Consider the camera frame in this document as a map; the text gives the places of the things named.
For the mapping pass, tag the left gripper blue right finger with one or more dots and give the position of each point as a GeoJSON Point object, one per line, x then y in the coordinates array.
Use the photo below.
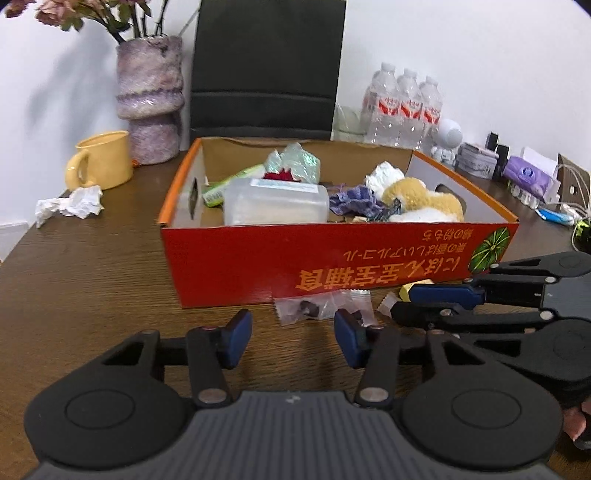
{"type": "Point", "coordinates": [352, 338]}

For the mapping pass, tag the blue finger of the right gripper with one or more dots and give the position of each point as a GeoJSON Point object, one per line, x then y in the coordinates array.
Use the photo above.
{"type": "Point", "coordinates": [464, 295]}
{"type": "Point", "coordinates": [420, 315]}

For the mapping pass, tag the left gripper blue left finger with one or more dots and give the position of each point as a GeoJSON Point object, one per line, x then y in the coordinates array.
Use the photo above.
{"type": "Point", "coordinates": [235, 336]}

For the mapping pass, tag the clear small bag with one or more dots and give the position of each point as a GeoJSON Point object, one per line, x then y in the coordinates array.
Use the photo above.
{"type": "Point", "coordinates": [359, 304]}
{"type": "Point", "coordinates": [388, 303]}

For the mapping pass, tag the clear bag with black parts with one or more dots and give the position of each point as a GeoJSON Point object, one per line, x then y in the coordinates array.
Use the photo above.
{"type": "Point", "coordinates": [292, 310]}

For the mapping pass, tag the white and tan plush toy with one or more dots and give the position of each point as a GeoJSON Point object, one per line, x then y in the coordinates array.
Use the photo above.
{"type": "Point", "coordinates": [418, 204]}

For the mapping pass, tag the purple knitted drawstring pouch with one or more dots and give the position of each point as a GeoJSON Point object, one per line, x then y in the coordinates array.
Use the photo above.
{"type": "Point", "coordinates": [359, 200]}

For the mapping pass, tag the translucent plastic storage box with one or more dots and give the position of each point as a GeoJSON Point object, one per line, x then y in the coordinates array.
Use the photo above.
{"type": "Point", "coordinates": [268, 202]}

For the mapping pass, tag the green tissue pack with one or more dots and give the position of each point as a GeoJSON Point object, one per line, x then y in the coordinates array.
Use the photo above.
{"type": "Point", "coordinates": [214, 195]}

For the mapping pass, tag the white tissue ball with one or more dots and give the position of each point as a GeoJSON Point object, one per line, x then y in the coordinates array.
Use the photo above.
{"type": "Point", "coordinates": [383, 176]}

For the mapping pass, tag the red paper flower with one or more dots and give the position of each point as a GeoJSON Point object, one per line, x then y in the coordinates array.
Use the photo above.
{"type": "Point", "coordinates": [283, 175]}

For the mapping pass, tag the iridescent plastic bag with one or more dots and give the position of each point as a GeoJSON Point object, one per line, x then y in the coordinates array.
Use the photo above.
{"type": "Point", "coordinates": [301, 164]}

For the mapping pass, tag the blue tube on table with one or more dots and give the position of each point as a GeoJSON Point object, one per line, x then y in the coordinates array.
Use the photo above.
{"type": "Point", "coordinates": [555, 217]}

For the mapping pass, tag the red cardboard pumpkin box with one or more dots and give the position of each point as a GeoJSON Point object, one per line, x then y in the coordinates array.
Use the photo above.
{"type": "Point", "coordinates": [213, 264]}

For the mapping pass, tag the purple wet wipes pack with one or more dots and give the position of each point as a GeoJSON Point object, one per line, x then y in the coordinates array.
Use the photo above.
{"type": "Point", "coordinates": [531, 179]}

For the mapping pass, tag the small grey tin box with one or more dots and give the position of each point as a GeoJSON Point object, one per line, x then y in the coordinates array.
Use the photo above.
{"type": "Point", "coordinates": [477, 161]}

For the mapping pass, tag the small white robot figurine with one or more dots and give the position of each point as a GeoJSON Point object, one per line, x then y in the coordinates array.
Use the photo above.
{"type": "Point", "coordinates": [447, 138]}

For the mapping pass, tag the right water bottle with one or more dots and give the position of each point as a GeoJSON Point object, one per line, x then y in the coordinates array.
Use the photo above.
{"type": "Point", "coordinates": [432, 108]}

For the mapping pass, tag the water bottle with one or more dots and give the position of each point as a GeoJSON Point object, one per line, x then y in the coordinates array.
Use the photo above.
{"type": "Point", "coordinates": [409, 121]}
{"type": "Point", "coordinates": [381, 106]}
{"type": "Point", "coordinates": [432, 108]}

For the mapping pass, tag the clear glass cup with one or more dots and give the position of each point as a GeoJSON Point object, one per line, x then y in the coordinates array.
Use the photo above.
{"type": "Point", "coordinates": [346, 125]}

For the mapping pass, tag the left water bottle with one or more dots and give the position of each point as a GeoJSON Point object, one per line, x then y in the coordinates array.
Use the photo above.
{"type": "Point", "coordinates": [381, 106]}

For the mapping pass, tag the crumpled white paper by mug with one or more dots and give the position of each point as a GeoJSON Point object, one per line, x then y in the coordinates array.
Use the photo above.
{"type": "Point", "coordinates": [81, 203]}

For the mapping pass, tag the middle water bottle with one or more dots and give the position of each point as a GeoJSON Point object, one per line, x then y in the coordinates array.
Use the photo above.
{"type": "Point", "coordinates": [409, 121]}

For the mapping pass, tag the yellow ceramic mug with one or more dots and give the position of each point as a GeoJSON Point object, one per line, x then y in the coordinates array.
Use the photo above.
{"type": "Point", "coordinates": [102, 160]}

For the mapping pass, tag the white booklet at left edge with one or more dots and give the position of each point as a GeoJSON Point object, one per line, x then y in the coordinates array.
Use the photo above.
{"type": "Point", "coordinates": [10, 235]}

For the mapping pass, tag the purple textured vase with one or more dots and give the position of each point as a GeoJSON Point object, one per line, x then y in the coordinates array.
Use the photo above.
{"type": "Point", "coordinates": [150, 96]}

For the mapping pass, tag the black paper shopping bag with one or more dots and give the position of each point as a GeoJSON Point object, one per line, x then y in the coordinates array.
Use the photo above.
{"type": "Point", "coordinates": [266, 69]}

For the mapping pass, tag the dried pink rose bouquet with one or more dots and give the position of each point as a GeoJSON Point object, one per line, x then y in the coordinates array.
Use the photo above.
{"type": "Point", "coordinates": [115, 16]}

